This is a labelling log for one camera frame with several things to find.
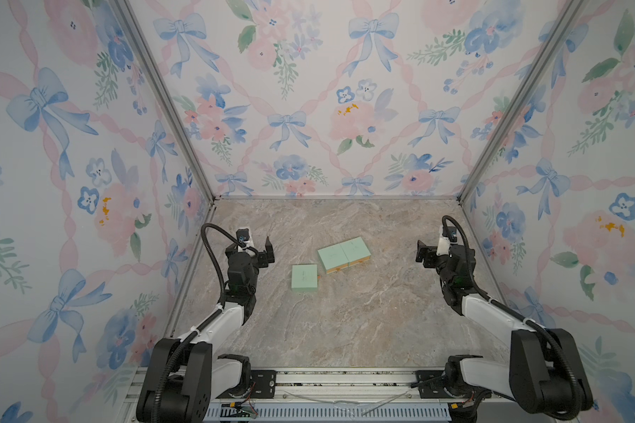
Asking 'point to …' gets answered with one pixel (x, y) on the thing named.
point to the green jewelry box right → (355, 251)
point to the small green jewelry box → (304, 278)
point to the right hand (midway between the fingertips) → (435, 241)
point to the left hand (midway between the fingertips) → (255, 239)
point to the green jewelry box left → (333, 258)
